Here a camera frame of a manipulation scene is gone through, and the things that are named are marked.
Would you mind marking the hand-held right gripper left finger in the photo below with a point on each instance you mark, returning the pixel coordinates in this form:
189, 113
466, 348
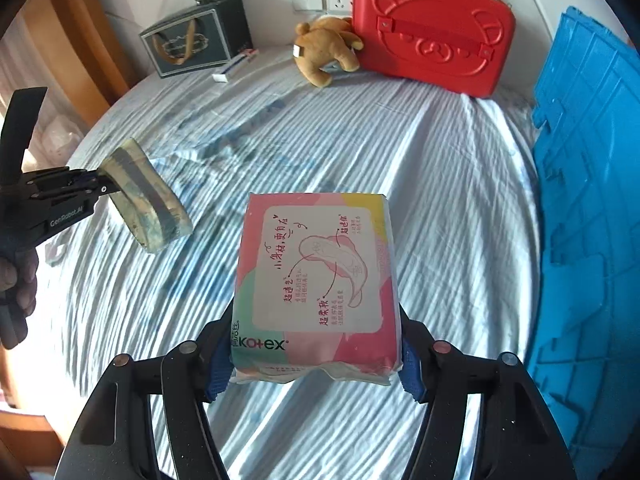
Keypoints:
217, 375

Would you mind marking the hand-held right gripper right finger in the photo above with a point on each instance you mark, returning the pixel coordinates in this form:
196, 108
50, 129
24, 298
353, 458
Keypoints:
412, 365

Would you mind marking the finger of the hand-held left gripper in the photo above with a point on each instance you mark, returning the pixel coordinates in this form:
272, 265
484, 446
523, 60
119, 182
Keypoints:
100, 190
82, 175

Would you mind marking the pastel sanitary pad pack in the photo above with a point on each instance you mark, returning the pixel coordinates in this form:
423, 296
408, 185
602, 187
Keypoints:
315, 270

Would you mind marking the person's left hand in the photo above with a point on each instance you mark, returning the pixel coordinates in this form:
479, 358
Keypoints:
17, 290

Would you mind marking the black paper gift bag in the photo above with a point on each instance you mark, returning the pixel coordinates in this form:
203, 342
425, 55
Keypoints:
200, 35

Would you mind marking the white toothpaste box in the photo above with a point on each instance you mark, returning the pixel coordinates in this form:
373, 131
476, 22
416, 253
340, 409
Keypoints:
235, 65

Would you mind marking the blue plastic crate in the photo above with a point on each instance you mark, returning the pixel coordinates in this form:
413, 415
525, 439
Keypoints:
590, 235

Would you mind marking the white striped bed sheet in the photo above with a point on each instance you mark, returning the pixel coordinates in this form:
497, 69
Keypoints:
350, 150

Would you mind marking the brown teddy bear plush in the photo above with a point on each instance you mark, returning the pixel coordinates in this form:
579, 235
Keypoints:
322, 45

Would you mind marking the red bear-embossed case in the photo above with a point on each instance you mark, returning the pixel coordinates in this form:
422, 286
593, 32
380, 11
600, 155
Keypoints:
435, 25

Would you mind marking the wooden bed frame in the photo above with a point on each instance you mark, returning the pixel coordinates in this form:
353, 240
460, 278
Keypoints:
75, 30

